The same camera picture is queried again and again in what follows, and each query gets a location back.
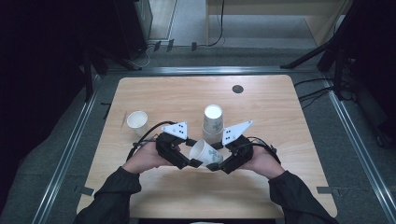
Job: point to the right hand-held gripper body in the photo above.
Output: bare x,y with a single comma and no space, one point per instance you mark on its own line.
241,154

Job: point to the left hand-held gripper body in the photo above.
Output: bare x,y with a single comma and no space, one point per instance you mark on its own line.
169,149

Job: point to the white printed paper cup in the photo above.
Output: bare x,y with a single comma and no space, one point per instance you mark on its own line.
137,122
204,152

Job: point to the stack of white paper cups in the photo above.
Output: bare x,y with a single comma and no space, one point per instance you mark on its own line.
213,126

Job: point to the person's right hand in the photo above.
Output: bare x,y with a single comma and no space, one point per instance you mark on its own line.
263,161

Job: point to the person's left hand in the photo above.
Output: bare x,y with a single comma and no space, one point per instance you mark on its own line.
146,158

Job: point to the black round table grommet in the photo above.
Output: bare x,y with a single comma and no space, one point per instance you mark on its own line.
237,89

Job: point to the grey tape piece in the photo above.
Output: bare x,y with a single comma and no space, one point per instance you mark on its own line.
84,190
324,190

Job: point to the dark cabinet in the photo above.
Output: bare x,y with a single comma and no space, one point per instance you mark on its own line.
132,25

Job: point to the black tripod stand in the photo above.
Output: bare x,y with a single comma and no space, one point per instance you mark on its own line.
330,53

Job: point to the light wooden furniture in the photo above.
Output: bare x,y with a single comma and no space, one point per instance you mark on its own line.
280,18

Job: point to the metal floor rail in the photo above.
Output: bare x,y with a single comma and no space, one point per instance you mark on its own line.
361,149
65,155
211,70

